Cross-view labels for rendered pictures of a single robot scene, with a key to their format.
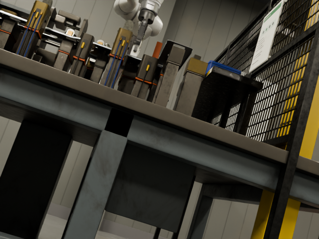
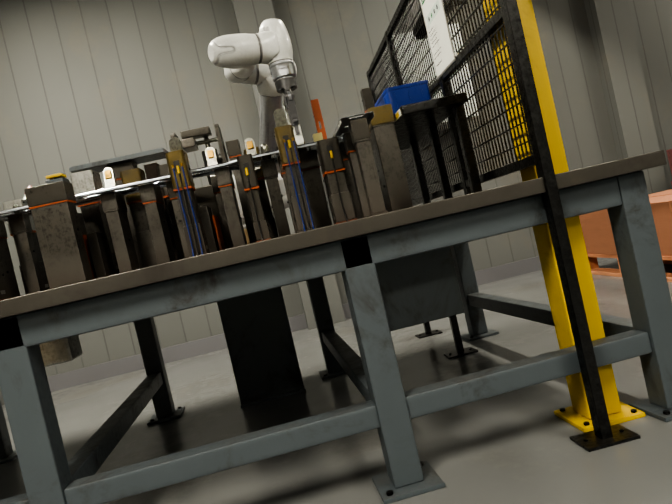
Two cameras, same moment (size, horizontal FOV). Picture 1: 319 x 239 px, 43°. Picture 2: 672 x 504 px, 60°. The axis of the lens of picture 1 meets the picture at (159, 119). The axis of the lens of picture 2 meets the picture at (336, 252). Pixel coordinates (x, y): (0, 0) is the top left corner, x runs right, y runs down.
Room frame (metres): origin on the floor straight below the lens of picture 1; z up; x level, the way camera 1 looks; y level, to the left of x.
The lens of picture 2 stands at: (-0.31, 0.14, 0.67)
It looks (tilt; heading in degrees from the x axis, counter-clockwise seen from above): 1 degrees down; 1
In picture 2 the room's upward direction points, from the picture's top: 13 degrees counter-clockwise
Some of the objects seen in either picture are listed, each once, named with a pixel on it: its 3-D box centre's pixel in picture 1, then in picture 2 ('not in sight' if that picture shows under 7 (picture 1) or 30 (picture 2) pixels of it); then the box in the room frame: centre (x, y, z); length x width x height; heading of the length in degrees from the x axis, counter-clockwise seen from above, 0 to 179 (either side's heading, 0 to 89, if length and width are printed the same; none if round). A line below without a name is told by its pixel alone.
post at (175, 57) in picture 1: (166, 85); (368, 168); (1.42, 0.01, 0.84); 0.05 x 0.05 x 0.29; 5
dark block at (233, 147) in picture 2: not in sight; (244, 194); (1.98, 0.46, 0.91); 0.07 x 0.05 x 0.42; 5
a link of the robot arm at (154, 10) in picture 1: (149, 8); (283, 72); (1.79, 0.20, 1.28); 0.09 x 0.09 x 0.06
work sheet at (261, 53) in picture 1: (267, 37); (438, 26); (1.74, -0.36, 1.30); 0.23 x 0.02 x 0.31; 5
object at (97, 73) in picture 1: (93, 85); (276, 200); (1.78, 0.33, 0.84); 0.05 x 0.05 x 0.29; 5
